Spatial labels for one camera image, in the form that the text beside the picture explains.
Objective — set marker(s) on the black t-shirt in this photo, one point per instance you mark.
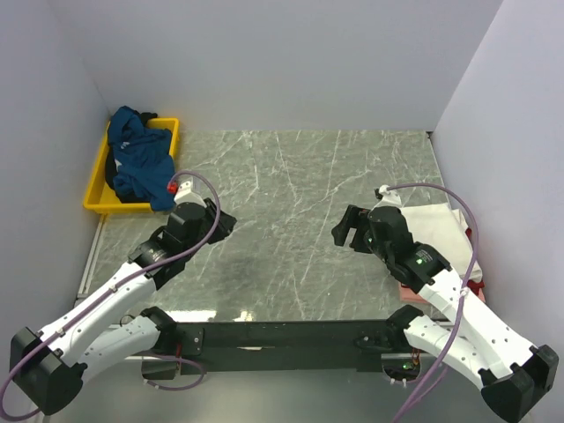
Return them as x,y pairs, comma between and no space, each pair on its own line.
111,165

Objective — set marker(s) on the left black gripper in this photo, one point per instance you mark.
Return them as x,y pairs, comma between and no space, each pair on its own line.
224,226

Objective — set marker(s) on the aluminium rail frame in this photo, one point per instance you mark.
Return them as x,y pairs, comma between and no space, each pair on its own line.
86,280

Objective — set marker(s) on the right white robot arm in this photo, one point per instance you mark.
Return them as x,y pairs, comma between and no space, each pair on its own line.
511,372

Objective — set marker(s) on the red folded t-shirt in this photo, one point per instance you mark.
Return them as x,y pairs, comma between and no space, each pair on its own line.
475,287

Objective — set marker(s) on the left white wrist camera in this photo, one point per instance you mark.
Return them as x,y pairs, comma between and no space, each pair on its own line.
186,191

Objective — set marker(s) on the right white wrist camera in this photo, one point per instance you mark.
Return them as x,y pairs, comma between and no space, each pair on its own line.
386,197

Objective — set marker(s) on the black base beam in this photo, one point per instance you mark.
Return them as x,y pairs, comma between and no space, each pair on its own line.
272,346

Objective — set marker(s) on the blue printed t-shirt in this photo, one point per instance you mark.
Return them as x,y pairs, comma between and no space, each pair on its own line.
144,163

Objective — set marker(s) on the yellow plastic bin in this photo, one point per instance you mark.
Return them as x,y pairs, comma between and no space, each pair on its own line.
99,197

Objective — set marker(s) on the white folded t-shirt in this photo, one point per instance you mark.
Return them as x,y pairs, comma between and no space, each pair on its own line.
442,228

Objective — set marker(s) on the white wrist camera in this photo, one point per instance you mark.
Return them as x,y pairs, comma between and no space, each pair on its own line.
186,191
386,197

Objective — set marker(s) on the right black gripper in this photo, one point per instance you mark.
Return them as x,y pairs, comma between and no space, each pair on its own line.
355,218

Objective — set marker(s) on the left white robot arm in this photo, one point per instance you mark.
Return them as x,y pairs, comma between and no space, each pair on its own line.
52,364

